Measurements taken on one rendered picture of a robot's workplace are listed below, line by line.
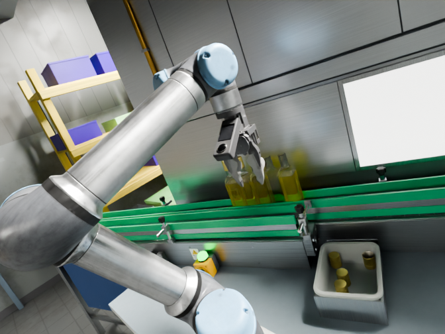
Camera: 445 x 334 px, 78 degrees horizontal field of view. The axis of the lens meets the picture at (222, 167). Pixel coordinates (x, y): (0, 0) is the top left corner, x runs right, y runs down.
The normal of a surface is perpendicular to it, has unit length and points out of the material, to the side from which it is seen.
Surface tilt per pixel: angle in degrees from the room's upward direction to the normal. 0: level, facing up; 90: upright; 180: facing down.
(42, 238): 99
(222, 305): 9
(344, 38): 90
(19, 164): 90
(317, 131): 90
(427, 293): 0
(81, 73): 90
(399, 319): 0
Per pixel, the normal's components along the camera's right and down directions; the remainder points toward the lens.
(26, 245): 0.08, 0.29
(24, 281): 0.67, -0.01
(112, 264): 0.46, 0.18
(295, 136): -0.41, 0.41
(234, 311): -0.33, -0.84
